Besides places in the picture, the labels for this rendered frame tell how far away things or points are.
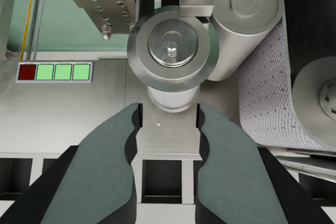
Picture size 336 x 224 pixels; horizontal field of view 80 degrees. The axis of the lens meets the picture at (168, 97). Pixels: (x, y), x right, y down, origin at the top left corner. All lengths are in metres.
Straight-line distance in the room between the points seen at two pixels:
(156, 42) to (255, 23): 0.16
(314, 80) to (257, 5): 0.15
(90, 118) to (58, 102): 0.12
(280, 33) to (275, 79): 0.08
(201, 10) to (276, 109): 0.20
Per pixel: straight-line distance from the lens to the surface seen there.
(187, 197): 0.65
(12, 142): 0.80
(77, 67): 0.73
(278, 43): 0.40
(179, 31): 0.32
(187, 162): 0.63
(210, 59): 0.33
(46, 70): 0.77
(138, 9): 0.38
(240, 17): 0.37
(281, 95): 0.37
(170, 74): 0.30
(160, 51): 0.31
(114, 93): 0.67
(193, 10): 0.33
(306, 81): 0.37
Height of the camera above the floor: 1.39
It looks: 11 degrees down
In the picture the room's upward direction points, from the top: 179 degrees counter-clockwise
